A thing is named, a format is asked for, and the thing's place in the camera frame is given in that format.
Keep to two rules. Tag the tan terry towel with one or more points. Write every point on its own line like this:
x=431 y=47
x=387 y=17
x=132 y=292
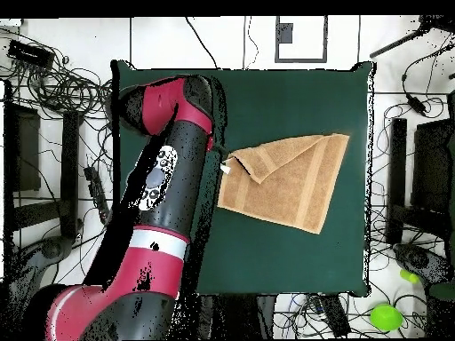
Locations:
x=284 y=191

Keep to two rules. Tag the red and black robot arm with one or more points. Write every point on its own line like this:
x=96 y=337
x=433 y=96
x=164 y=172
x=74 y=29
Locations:
x=185 y=170

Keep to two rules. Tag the dark green table cloth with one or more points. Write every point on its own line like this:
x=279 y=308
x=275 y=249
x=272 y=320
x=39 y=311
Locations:
x=284 y=99

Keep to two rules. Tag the black power strip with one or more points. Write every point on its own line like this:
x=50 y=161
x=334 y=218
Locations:
x=94 y=184
x=334 y=316

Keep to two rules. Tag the black floor stand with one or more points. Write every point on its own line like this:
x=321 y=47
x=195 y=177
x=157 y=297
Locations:
x=234 y=316

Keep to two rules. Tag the grey floor stand base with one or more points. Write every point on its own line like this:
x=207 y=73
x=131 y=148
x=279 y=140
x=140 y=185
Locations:
x=53 y=248

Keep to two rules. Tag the black electronics box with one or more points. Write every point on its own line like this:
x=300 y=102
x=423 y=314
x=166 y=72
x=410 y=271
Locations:
x=30 y=53

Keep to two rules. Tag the black tripod rod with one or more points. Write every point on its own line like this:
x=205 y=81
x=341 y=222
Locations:
x=394 y=45

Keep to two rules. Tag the black power adapter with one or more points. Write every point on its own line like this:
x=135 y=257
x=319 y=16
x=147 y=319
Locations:
x=416 y=104

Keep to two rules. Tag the small bright green object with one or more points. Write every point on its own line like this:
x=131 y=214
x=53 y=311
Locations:
x=409 y=276

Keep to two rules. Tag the dark grey floor device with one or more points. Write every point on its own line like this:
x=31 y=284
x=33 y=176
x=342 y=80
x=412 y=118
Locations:
x=419 y=261

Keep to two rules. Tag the bright green bowl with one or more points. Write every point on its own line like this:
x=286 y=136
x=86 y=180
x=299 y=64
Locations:
x=385 y=317

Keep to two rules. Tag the black metal frame stand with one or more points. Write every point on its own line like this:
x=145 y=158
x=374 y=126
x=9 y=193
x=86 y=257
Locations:
x=396 y=177
x=69 y=160

